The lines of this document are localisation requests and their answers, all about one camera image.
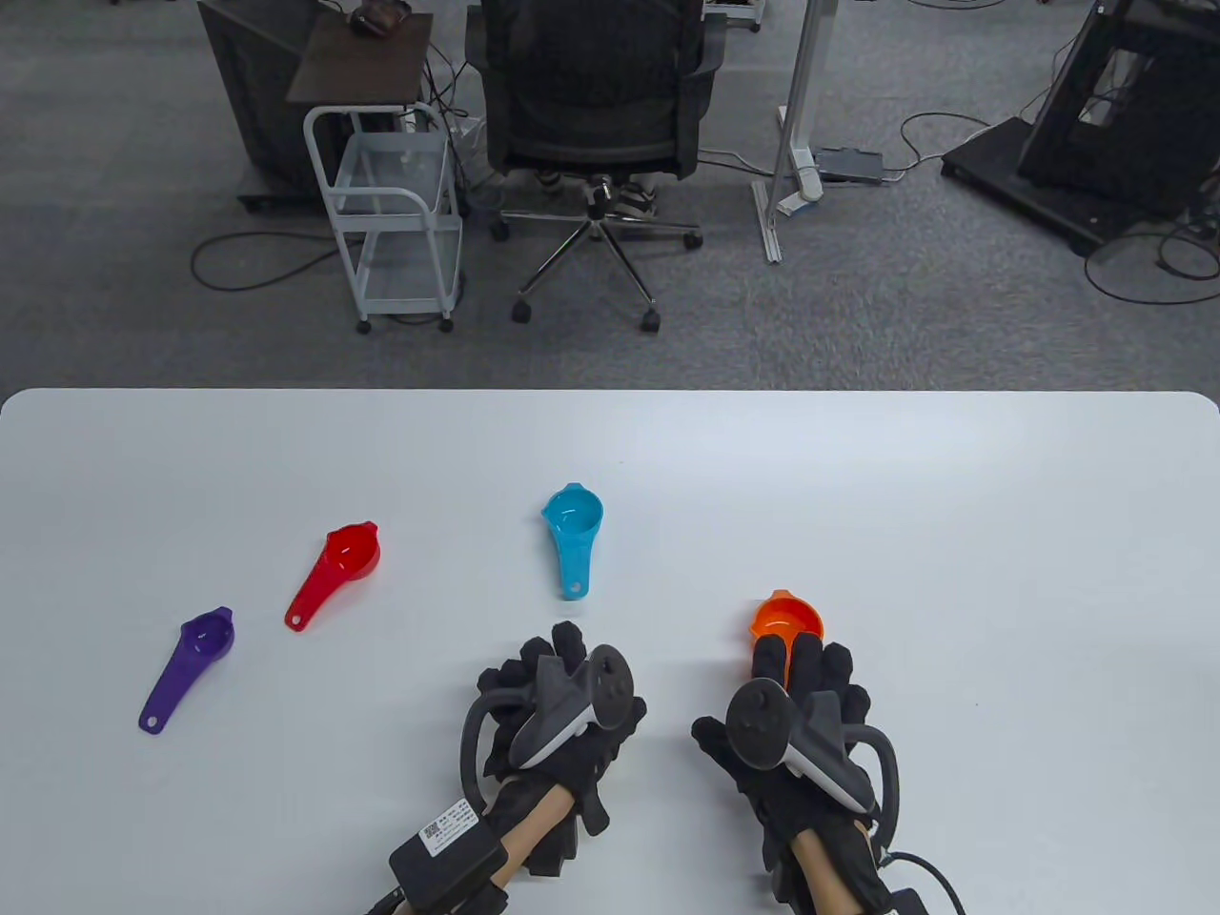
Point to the person's right hand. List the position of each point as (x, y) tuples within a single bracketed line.
[(805, 658)]

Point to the person's left hand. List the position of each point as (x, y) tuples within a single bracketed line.
[(567, 640)]

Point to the orange plastic measuring cup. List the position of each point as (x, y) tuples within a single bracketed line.
[(786, 620)]

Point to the light blue plastic measuring cup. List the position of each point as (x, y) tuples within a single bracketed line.
[(573, 534)]

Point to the red plastic measuring cup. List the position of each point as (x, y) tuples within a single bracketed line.
[(348, 553)]

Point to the purple plastic measuring cup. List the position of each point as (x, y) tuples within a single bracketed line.
[(181, 672)]

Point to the person's right forearm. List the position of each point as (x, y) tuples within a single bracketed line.
[(824, 877)]

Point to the person's left forearm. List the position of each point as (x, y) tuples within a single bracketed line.
[(534, 829)]

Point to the grey left hand controller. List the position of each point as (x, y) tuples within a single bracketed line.
[(610, 686)]

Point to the grey hand controller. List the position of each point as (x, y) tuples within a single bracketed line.
[(758, 724), (610, 686)]

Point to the grey right hand controller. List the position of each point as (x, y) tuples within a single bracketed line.
[(758, 724)]

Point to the black left wrist sensor box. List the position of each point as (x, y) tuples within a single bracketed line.
[(443, 848)]

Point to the black wrist sensor box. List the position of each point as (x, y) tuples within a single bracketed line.
[(443, 848), (910, 904)]

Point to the black right wrist sensor box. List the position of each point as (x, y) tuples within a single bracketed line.
[(910, 904)]

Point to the black power adapter box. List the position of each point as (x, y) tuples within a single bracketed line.
[(851, 164)]

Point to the white rolling cart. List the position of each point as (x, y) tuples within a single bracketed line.
[(396, 164)]

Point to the black mesh office chair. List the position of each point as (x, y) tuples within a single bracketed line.
[(591, 86)]

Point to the white metal desk leg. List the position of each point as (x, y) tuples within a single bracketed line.
[(796, 95)]

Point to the black equipment stand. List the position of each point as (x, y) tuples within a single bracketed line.
[(1096, 143)]

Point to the brown side table top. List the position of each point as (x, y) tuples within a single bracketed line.
[(362, 59)]

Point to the black cabinet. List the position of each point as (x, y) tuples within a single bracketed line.
[(257, 95)]

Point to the dark object on side table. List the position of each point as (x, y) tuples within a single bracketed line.
[(379, 16)]

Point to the white wheeled base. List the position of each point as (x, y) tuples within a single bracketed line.
[(734, 10)]

